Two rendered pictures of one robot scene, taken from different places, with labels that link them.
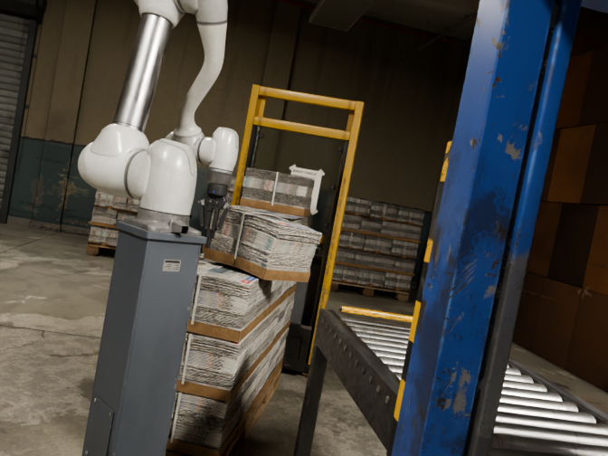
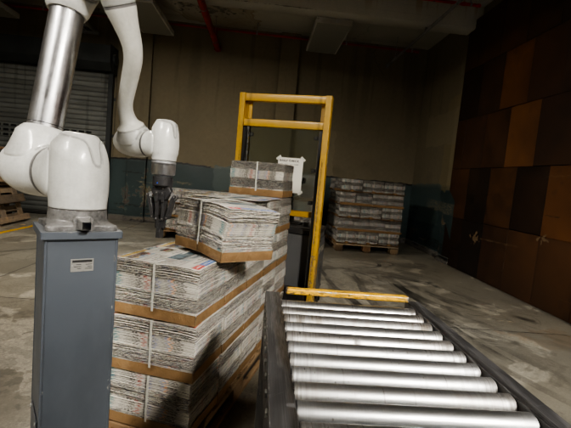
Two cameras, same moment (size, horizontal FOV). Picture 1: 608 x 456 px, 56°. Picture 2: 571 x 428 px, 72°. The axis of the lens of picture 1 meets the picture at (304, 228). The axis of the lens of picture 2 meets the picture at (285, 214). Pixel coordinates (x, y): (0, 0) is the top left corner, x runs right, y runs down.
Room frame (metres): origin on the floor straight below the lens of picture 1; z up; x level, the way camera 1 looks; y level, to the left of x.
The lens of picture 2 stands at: (0.70, -0.30, 1.20)
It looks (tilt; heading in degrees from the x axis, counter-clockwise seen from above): 5 degrees down; 6
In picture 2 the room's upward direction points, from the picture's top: 5 degrees clockwise
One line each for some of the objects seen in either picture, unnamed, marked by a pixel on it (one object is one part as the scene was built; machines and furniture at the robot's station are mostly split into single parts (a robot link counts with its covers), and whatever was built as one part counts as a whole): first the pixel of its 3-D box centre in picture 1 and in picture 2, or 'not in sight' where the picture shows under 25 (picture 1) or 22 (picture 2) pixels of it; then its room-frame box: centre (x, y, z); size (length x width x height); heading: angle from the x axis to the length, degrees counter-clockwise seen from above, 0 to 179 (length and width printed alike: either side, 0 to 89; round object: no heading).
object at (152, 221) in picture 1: (166, 221); (79, 217); (1.76, 0.42, 1.03); 0.22 x 0.18 x 0.06; 44
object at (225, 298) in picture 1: (223, 346); (211, 318); (2.70, 0.27, 0.42); 1.17 x 0.39 x 0.83; 173
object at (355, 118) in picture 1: (333, 233); (316, 210); (3.81, -0.20, 0.97); 0.09 x 0.09 x 1.75; 83
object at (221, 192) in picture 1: (215, 197); (162, 188); (2.15, 0.34, 1.12); 0.08 x 0.07 x 0.09; 83
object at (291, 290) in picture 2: (397, 317); (347, 294); (2.07, -0.39, 0.81); 0.43 x 0.03 x 0.02; 100
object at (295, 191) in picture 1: (262, 280); (256, 253); (3.42, 0.18, 0.65); 0.39 x 0.30 x 1.29; 83
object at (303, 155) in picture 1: (293, 180); (280, 167); (3.87, 0.13, 1.27); 0.57 x 0.01 x 0.65; 83
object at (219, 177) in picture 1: (219, 177); (163, 168); (2.15, 0.34, 1.19); 0.09 x 0.09 x 0.06
